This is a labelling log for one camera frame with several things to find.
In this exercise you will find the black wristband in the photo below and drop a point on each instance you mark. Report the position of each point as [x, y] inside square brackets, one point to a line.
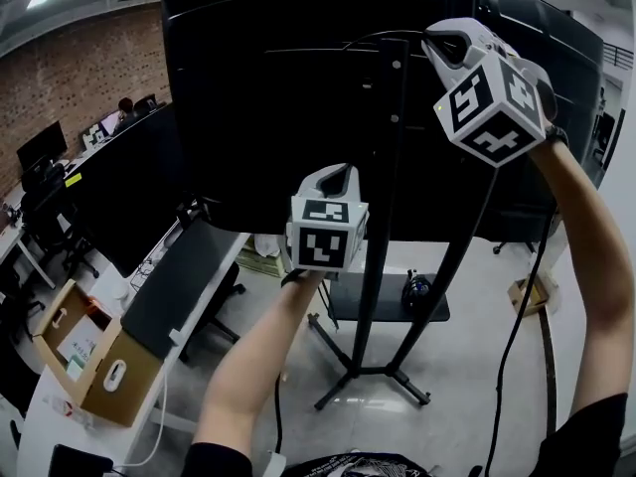
[293, 276]

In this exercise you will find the black white patterned board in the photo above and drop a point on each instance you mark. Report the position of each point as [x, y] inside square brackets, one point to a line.
[94, 136]

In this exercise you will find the small black monitor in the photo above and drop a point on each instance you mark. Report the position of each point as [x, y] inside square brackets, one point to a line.
[42, 144]

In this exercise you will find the large black screen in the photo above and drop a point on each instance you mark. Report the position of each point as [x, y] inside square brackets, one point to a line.
[278, 117]

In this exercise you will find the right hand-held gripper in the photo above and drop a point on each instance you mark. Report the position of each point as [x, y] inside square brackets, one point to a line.
[489, 117]

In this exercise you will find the flat black panel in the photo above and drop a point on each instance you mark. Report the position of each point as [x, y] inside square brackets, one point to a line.
[184, 286]

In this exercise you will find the person's right forearm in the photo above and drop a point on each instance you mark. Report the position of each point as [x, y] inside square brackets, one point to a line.
[591, 276]

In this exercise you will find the black side screen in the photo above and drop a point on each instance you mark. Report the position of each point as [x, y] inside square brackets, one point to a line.
[546, 67]

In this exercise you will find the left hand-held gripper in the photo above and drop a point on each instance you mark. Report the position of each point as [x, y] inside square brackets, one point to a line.
[323, 254]

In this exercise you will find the black mesh office chair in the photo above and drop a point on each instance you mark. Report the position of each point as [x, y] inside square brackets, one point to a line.
[49, 202]

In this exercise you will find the small white desk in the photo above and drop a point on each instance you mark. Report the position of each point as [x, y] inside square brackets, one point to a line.
[10, 240]

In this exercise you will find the small cardboard box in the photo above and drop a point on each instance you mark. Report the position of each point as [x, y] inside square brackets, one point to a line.
[531, 293]

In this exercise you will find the black screen stand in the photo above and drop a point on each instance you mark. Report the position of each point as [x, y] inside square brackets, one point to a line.
[372, 266]

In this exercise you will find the clear plastic bottle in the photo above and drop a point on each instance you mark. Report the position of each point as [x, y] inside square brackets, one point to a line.
[72, 410]

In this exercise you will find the black box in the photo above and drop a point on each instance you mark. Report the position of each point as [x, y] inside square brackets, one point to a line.
[79, 462]

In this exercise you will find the open cardboard box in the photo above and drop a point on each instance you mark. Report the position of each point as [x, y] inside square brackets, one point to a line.
[119, 380]

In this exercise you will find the person's left forearm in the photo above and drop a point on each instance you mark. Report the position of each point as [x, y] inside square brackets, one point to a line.
[253, 361]

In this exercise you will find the stack of flat boxes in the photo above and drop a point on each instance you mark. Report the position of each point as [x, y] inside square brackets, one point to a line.
[261, 259]

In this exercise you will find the long white desk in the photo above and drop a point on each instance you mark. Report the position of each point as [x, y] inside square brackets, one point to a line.
[40, 405]

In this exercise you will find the person's black shirt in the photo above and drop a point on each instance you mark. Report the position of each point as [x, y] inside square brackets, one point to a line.
[591, 440]

